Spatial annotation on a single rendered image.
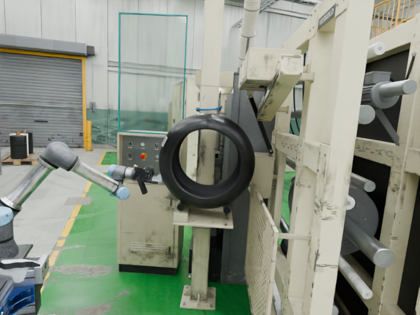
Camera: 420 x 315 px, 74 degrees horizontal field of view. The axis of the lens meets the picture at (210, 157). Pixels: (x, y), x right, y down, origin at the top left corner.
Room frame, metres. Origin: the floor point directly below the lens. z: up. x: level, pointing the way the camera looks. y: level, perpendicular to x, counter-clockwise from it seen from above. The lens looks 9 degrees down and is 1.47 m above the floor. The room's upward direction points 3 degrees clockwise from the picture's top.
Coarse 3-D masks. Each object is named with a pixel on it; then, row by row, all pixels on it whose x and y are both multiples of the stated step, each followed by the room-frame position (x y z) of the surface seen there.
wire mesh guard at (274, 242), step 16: (256, 192) 1.71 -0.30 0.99; (256, 208) 1.70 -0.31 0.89; (256, 224) 1.64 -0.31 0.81; (272, 224) 1.19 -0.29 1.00; (256, 240) 1.61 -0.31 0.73; (272, 240) 1.16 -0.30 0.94; (256, 256) 1.55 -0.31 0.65; (272, 256) 1.11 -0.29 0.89; (256, 272) 1.49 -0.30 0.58; (272, 272) 1.11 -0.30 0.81; (272, 288) 1.11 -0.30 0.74; (256, 304) 1.40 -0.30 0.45
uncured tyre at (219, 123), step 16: (176, 128) 1.62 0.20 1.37; (192, 128) 1.59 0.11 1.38; (208, 128) 1.59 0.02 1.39; (224, 128) 1.59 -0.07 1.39; (240, 128) 1.63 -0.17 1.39; (176, 144) 1.59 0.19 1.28; (240, 144) 1.59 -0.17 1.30; (160, 160) 1.63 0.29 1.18; (176, 160) 1.87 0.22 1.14; (240, 160) 1.86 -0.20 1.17; (176, 176) 1.86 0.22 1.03; (240, 176) 1.58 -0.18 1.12; (176, 192) 1.60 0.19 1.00; (192, 192) 1.84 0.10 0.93; (208, 192) 1.86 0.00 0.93; (224, 192) 1.59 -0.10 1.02; (240, 192) 1.61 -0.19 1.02; (208, 208) 1.63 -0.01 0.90
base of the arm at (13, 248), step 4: (12, 236) 1.30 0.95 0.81; (4, 240) 1.26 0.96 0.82; (8, 240) 1.27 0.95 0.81; (12, 240) 1.30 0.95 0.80; (0, 244) 1.25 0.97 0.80; (4, 244) 1.26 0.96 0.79; (8, 244) 1.27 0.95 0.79; (12, 244) 1.29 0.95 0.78; (16, 244) 1.32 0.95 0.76; (0, 248) 1.24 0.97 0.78; (4, 248) 1.25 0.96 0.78; (8, 248) 1.27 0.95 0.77; (12, 248) 1.28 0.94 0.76; (16, 248) 1.31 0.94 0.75; (0, 252) 1.24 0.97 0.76; (4, 252) 1.25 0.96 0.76; (8, 252) 1.27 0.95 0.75; (12, 252) 1.28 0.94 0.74; (16, 252) 1.30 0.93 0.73; (0, 256) 1.23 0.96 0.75; (4, 256) 1.24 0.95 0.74; (8, 256) 1.25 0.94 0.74; (12, 256) 1.27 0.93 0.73
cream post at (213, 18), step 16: (208, 0) 1.99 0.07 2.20; (208, 16) 1.99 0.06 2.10; (208, 32) 1.99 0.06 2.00; (208, 48) 1.99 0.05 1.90; (208, 64) 1.99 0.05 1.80; (208, 80) 1.99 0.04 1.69; (208, 96) 1.99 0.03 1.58; (208, 112) 1.99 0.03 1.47; (208, 144) 1.99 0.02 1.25; (208, 160) 1.99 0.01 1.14; (208, 176) 1.99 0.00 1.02; (208, 240) 1.99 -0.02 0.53; (192, 256) 2.00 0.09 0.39; (208, 256) 1.99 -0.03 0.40; (192, 272) 1.99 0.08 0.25; (192, 288) 1.99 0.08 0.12
